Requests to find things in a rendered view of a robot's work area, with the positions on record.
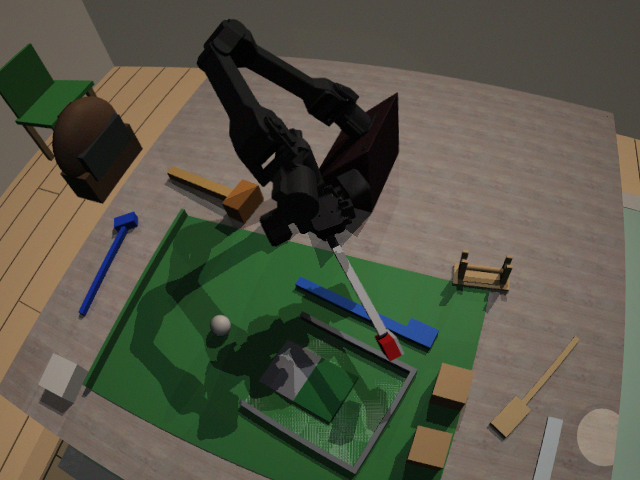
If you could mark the grey flat bar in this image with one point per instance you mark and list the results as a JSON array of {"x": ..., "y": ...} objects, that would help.
[{"x": 548, "y": 449}]

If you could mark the brown wooden mallet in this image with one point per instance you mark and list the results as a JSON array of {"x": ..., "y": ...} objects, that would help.
[{"x": 239, "y": 203}]

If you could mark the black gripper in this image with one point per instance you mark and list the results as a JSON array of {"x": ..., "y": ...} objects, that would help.
[{"x": 352, "y": 183}]

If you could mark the tan square block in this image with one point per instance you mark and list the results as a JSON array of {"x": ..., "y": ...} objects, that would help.
[
  {"x": 429, "y": 448},
  {"x": 452, "y": 387}
]

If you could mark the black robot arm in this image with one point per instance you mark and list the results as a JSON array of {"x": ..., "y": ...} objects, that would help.
[{"x": 257, "y": 133}]

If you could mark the beige cube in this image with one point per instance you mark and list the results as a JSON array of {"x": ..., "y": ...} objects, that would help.
[{"x": 63, "y": 377}]

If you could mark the green putting mat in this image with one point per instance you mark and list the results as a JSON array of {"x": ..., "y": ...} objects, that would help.
[{"x": 170, "y": 369}]

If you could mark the white golf ball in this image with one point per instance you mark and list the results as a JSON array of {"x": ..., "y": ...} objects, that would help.
[{"x": 220, "y": 325}]

